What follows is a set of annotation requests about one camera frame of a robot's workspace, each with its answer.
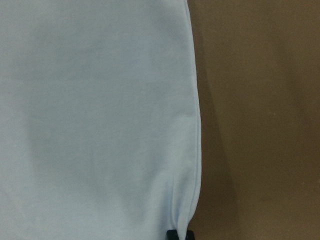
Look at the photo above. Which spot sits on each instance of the light blue t-shirt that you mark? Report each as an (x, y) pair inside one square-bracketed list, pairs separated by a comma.
[(100, 127)]

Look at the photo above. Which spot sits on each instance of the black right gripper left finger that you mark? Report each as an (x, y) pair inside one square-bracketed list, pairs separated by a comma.
[(172, 233)]

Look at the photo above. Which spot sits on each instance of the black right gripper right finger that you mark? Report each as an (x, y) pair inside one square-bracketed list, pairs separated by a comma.
[(190, 235)]

